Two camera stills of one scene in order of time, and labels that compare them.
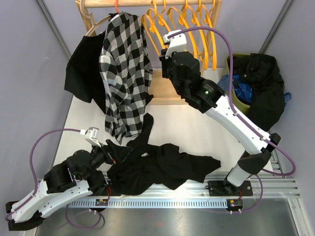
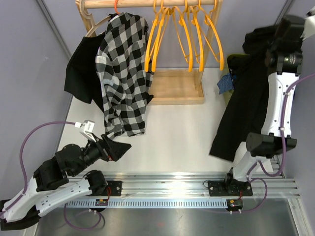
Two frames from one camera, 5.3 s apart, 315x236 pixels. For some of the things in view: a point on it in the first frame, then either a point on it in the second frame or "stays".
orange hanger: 149,26 -> 165,13
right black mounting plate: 225,188 stays
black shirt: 149,166 -> 243,112
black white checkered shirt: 126,69 stays
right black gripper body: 167,67 -> 271,40
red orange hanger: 116,6 stays
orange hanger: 161,21 -> 151,38
